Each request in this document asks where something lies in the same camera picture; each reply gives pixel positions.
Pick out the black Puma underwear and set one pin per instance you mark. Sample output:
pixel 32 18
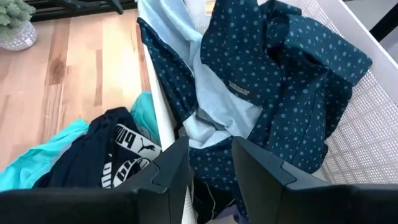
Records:
pixel 87 155

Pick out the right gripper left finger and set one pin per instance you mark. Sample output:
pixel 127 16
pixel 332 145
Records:
pixel 93 205

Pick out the white perforated plastic basket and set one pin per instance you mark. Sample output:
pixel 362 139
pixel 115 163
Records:
pixel 367 140

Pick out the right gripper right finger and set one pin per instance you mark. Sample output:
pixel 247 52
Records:
pixel 311 205

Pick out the navy dotted shirt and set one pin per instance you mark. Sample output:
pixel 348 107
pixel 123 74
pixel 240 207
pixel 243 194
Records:
pixel 280 77

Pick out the green plant in pot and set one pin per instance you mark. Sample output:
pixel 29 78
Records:
pixel 18 37

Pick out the teal garment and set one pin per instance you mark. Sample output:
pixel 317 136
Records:
pixel 37 161

